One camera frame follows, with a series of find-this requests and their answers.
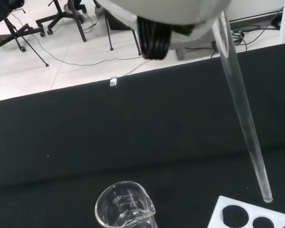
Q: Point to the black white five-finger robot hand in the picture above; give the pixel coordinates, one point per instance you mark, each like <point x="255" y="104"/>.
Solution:
<point x="161" y="9"/>

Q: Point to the white test tube rack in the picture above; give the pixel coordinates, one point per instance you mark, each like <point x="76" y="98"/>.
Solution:
<point x="251" y="211"/>

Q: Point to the black table leg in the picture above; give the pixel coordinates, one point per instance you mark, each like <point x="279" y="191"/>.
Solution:
<point x="136" y="42"/>
<point x="108" y="33"/>
<point x="79" y="26"/>

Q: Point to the clear cloth clip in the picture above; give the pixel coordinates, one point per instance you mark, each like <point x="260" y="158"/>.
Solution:
<point x="113" y="81"/>

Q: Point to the black office chair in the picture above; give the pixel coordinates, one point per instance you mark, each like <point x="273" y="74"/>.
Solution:
<point x="13" y="33"/>
<point x="61" y="14"/>

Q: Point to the black bench cloth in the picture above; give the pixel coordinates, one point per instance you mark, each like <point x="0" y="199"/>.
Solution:
<point x="133" y="123"/>

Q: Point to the black tripod leg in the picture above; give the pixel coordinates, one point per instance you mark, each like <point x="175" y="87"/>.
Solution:
<point x="35" y="51"/>

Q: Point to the clear glass beaker with water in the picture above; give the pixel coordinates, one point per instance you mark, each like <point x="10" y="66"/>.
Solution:
<point x="109" y="209"/>

